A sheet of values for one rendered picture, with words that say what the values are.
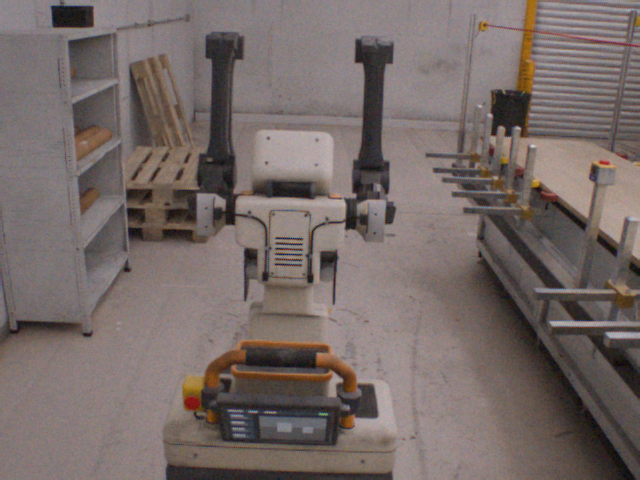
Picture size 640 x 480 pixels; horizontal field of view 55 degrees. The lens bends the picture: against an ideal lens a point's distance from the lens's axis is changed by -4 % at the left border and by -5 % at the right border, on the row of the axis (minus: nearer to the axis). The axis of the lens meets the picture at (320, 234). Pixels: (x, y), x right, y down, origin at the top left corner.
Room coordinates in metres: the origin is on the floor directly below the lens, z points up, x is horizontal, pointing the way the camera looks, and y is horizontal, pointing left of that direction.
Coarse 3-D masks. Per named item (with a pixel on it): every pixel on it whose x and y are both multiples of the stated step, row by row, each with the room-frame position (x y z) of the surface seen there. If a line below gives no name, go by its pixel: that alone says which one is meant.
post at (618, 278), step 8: (632, 216) 1.94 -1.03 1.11; (624, 224) 1.95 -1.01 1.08; (632, 224) 1.92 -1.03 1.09; (624, 232) 1.94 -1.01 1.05; (632, 232) 1.93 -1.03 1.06; (624, 240) 1.93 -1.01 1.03; (632, 240) 1.93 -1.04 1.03; (624, 248) 1.92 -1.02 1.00; (632, 248) 1.93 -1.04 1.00; (616, 256) 1.96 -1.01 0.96; (624, 256) 1.92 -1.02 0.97; (616, 264) 1.95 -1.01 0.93; (624, 264) 1.93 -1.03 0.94; (616, 272) 1.94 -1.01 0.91; (624, 272) 1.93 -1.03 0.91; (616, 280) 1.93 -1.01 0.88; (624, 280) 1.93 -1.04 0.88; (608, 304) 1.94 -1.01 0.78; (608, 312) 1.93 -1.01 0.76; (616, 312) 1.93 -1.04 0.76; (608, 320) 1.92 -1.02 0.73; (616, 320) 1.93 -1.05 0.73
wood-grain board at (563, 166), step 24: (504, 144) 4.05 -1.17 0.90; (552, 144) 4.15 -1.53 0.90; (576, 144) 4.20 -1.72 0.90; (552, 168) 3.44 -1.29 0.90; (576, 168) 3.48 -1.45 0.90; (624, 168) 3.56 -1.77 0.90; (576, 192) 2.96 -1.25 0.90; (624, 192) 3.01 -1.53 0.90; (576, 216) 2.65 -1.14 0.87; (624, 216) 2.60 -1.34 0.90
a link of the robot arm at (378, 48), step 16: (368, 48) 1.76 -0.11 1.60; (384, 48) 1.76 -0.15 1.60; (368, 64) 1.76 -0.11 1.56; (384, 64) 1.76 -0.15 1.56; (368, 80) 1.76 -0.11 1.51; (368, 96) 1.75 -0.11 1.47; (368, 112) 1.74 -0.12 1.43; (368, 128) 1.74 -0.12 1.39; (368, 144) 1.73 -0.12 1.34; (368, 160) 1.72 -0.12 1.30; (384, 160) 1.74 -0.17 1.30; (384, 176) 1.71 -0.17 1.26; (352, 192) 1.73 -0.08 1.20
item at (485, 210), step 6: (462, 210) 2.90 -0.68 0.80; (468, 210) 2.87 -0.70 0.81; (474, 210) 2.88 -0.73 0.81; (480, 210) 2.88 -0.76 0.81; (486, 210) 2.88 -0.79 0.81; (492, 210) 2.88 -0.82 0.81; (498, 210) 2.88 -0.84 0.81; (504, 210) 2.88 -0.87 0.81; (510, 210) 2.88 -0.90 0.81; (516, 210) 2.88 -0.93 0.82; (540, 210) 2.89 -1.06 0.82; (546, 210) 2.90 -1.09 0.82; (540, 216) 2.89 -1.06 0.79; (546, 216) 2.89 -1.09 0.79
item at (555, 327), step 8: (552, 328) 1.62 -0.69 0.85; (560, 328) 1.62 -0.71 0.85; (568, 328) 1.62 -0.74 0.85; (576, 328) 1.63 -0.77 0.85; (584, 328) 1.63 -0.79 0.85; (592, 328) 1.63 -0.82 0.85; (600, 328) 1.63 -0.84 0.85; (608, 328) 1.63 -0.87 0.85; (616, 328) 1.63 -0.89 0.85; (624, 328) 1.63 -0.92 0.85; (632, 328) 1.63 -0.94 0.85
